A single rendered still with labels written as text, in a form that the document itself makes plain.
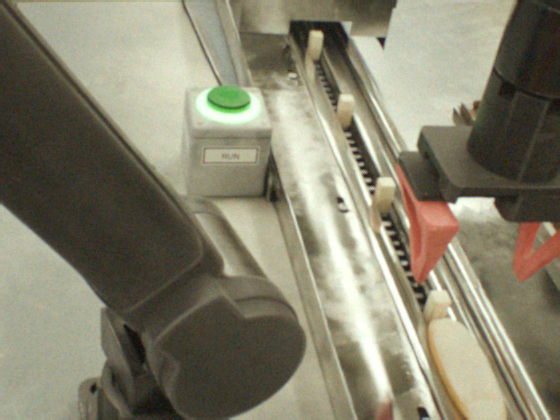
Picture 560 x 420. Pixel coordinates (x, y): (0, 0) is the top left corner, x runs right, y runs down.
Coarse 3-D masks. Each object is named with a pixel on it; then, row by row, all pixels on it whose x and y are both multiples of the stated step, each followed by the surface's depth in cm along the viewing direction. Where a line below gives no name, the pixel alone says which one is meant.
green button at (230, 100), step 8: (216, 88) 72; (224, 88) 73; (232, 88) 73; (240, 88) 73; (208, 96) 71; (216, 96) 71; (224, 96) 71; (232, 96) 72; (240, 96) 72; (248, 96) 72; (208, 104) 71; (216, 104) 70; (224, 104) 70; (232, 104) 71; (240, 104) 71; (248, 104) 71; (224, 112) 70; (232, 112) 70; (240, 112) 71
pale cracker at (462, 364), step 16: (432, 320) 60; (448, 320) 60; (432, 336) 58; (448, 336) 58; (464, 336) 58; (432, 352) 58; (448, 352) 57; (464, 352) 57; (480, 352) 57; (448, 368) 56; (464, 368) 56; (480, 368) 56; (448, 384) 55; (464, 384) 55; (480, 384) 55; (496, 384) 55; (464, 400) 54; (480, 400) 54; (496, 400) 54; (464, 416) 54; (480, 416) 53; (496, 416) 53
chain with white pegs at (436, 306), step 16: (304, 32) 99; (320, 32) 92; (320, 48) 93; (320, 64) 93; (336, 96) 87; (336, 112) 86; (352, 112) 82; (352, 144) 81; (368, 176) 77; (384, 192) 70; (384, 208) 72; (384, 224) 71; (400, 240) 69; (400, 256) 68; (416, 288) 65; (432, 304) 60; (448, 304) 60
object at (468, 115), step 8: (464, 104) 77; (472, 104) 78; (464, 112) 77; (472, 112) 78; (464, 120) 77; (472, 120) 75; (544, 224) 63; (544, 232) 63; (552, 232) 64; (544, 240) 64
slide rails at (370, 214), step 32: (288, 32) 96; (320, 96) 85; (352, 96) 86; (352, 160) 76; (384, 160) 77; (384, 256) 66; (448, 288) 64; (416, 320) 60; (448, 416) 54; (512, 416) 54
